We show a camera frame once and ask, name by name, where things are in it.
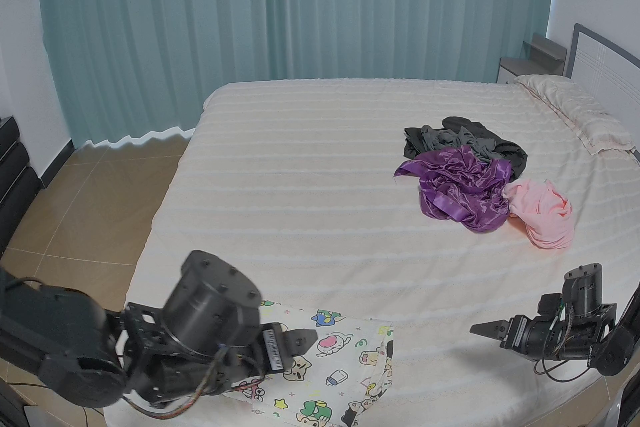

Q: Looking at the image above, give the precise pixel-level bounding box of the black garment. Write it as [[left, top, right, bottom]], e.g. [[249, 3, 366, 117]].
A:
[[403, 116, 529, 180]]

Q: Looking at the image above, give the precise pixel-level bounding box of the cream pillow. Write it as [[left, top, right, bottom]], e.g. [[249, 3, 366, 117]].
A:
[[513, 74, 636, 157]]

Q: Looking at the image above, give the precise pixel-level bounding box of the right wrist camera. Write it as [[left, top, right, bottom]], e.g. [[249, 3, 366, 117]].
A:
[[536, 293, 565, 319]]

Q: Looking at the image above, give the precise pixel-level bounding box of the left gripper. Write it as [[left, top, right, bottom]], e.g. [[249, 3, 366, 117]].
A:
[[250, 322, 320, 377]]

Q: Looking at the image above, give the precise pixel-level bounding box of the bed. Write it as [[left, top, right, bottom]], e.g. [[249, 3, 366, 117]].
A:
[[102, 22, 640, 427]]

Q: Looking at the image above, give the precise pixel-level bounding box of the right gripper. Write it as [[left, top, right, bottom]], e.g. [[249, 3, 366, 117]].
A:
[[469, 314, 563, 360]]

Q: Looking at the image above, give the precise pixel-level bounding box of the black cable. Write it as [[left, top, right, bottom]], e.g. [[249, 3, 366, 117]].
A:
[[122, 345, 228, 419], [532, 354, 601, 384]]

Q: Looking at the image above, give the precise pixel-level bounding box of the dark grey chest of drawers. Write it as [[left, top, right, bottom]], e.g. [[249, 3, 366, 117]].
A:
[[0, 116, 42, 256]]

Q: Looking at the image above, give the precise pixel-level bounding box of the grey white bedside table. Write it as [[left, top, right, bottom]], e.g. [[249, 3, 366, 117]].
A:
[[497, 33, 568, 85]]

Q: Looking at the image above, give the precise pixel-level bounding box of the pink garment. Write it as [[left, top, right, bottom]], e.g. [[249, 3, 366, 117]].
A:
[[501, 179, 574, 250]]

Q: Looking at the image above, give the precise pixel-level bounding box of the grey garment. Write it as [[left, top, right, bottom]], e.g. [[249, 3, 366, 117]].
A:
[[420, 125, 497, 163]]

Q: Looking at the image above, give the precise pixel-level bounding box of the purple satin garment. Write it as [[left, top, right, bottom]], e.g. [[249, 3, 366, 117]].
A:
[[393, 145, 514, 234]]

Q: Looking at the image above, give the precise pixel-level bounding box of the white printed pyjama top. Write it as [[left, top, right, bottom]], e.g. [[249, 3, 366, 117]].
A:
[[222, 299, 396, 427]]

